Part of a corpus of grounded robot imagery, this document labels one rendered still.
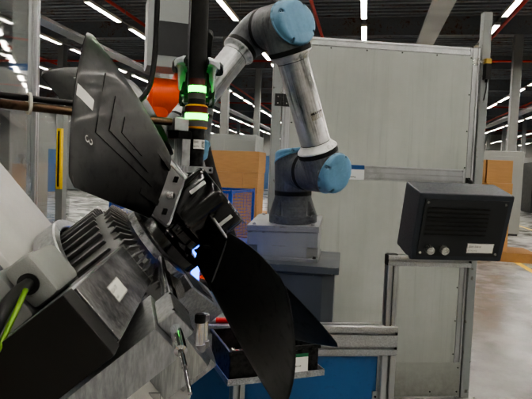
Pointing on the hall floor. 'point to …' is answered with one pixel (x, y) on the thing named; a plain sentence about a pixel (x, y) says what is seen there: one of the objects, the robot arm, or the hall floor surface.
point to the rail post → (386, 377)
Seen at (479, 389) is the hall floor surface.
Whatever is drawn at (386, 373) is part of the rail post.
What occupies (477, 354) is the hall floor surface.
